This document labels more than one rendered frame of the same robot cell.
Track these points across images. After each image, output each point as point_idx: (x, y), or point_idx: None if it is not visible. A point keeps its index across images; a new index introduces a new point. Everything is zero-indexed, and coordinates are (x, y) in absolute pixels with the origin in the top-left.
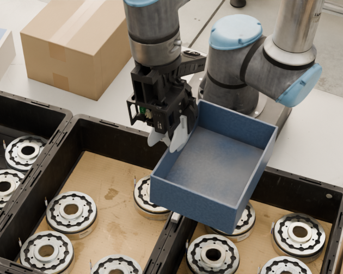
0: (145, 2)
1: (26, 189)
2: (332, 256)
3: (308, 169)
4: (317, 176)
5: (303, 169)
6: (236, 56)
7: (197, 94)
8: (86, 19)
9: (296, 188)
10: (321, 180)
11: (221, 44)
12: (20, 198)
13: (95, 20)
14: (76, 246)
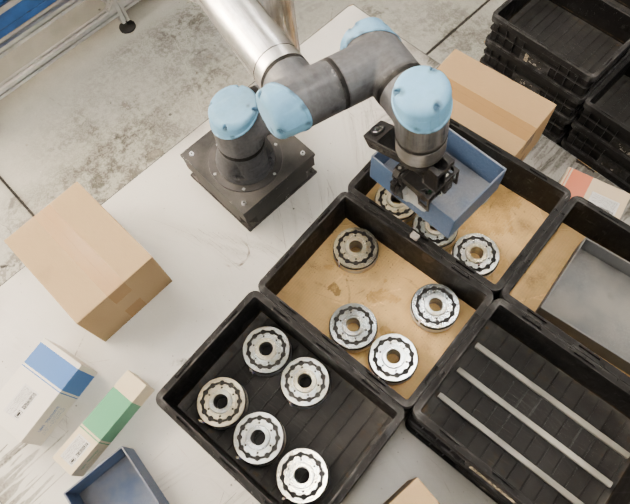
0: (450, 113)
1: (341, 353)
2: (483, 139)
3: (327, 135)
4: (336, 132)
5: (325, 139)
6: (259, 122)
7: (233, 183)
8: (90, 250)
9: None
10: (341, 131)
11: (246, 126)
12: (350, 361)
13: (97, 241)
14: (383, 332)
